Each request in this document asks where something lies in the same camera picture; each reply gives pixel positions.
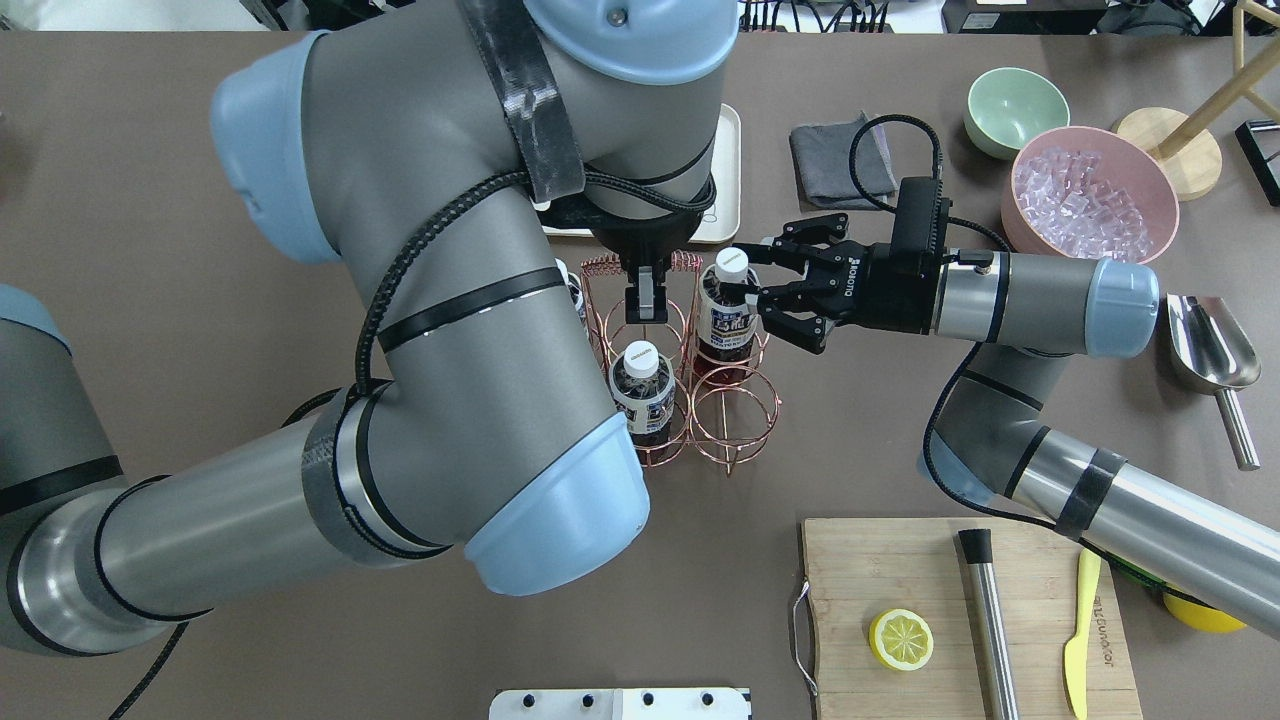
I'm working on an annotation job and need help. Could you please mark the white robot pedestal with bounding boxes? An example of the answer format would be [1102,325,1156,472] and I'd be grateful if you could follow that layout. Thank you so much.
[488,685,754,719]

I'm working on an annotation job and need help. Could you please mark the wooden cup tree stand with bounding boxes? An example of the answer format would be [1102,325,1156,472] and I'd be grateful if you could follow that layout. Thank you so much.
[1114,1,1279,202]

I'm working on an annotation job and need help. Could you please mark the copper wire bottle basket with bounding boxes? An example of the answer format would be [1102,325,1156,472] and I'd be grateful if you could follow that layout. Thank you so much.
[575,251,782,477]

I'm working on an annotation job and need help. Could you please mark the yellow lemon left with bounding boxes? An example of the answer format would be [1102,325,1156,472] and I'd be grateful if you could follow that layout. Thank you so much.
[1161,592,1247,634]

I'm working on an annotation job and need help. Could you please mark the tea bottle white cap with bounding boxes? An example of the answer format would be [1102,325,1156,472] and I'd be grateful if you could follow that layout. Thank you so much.
[692,247,762,386]

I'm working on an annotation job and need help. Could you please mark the grey folded cloth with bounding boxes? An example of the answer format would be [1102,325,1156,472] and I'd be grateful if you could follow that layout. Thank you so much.
[788,111,897,210]

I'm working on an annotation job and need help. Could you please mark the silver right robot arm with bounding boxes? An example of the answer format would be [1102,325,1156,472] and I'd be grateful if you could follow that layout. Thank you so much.
[744,209,1277,635]

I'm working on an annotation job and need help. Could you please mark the bamboo cutting board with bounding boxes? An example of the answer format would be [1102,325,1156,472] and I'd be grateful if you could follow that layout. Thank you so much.
[801,518,1080,719]

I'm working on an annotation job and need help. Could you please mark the lemon half slice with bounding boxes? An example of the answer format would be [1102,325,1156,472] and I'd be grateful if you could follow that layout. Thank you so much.
[868,609,934,673]

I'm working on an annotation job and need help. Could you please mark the yellow plastic knife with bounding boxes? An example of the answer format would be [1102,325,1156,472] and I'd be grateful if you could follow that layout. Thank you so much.
[1062,550,1101,719]

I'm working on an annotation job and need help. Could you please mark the steel muddler rod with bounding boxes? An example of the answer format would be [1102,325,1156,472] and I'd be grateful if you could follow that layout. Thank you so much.
[957,528,1021,719]

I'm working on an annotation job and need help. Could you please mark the pink bowl with ice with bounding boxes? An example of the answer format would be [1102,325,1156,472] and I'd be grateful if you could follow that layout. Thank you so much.
[1001,126,1181,264]

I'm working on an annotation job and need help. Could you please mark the mint green bowl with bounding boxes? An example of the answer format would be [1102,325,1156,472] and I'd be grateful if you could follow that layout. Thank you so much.
[964,67,1071,160]

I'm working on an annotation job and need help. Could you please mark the black glass rack tray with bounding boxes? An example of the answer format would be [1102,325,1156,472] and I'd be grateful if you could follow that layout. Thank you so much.
[1234,120,1279,208]

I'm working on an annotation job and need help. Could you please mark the metal ice scoop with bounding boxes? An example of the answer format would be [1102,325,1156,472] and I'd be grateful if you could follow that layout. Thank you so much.
[1165,293,1261,471]

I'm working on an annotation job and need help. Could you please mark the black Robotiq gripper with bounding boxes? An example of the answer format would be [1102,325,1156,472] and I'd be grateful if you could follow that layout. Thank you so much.
[733,213,943,355]

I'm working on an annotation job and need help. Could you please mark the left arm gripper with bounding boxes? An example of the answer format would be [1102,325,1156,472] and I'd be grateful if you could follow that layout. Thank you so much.
[585,196,714,325]

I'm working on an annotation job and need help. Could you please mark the cream serving tray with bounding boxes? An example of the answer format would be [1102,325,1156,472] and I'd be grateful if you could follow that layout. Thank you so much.
[540,104,744,247]

